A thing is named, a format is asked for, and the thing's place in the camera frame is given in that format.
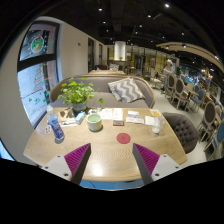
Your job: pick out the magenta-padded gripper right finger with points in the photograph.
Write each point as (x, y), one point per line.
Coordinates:
(150, 165)

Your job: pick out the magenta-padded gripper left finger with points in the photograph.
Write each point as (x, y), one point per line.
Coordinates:
(70, 163)

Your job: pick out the clear plastic water bottle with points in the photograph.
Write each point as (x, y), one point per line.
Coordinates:
(55, 125)

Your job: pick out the flat round red coaster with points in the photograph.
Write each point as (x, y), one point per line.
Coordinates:
(123, 138)

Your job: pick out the clear drinking glass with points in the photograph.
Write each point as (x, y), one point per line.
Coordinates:
(156, 125)

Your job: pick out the dark grey tufted armchair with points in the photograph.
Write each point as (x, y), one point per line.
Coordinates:
(181, 131)

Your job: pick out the light blue tissue pack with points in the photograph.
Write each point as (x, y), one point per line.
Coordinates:
(80, 117)

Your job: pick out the small white card stack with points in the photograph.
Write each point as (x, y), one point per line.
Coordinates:
(134, 120)

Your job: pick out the pale green ceramic cup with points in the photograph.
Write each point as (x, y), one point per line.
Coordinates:
(94, 122)

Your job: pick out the yellow white table card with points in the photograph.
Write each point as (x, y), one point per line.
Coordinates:
(155, 112)

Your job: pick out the small dark card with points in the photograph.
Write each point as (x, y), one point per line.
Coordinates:
(118, 122)

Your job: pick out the white paper menu sheet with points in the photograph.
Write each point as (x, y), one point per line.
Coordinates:
(111, 114)

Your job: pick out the green potted plant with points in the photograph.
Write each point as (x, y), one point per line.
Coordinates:
(77, 95)

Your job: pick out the grey zigzag throw pillow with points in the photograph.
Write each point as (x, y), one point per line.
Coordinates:
(126, 90)

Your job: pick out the group of dining chairs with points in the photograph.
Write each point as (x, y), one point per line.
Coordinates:
(200, 103)

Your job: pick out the grey upholstered sofa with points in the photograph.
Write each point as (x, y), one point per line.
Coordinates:
(106, 91)

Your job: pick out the person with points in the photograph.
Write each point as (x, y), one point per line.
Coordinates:
(168, 71)

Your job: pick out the large dark-framed window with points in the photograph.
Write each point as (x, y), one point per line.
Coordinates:
(38, 70)

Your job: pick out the group of ceiling spotlights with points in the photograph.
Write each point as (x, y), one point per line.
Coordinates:
(150, 23)

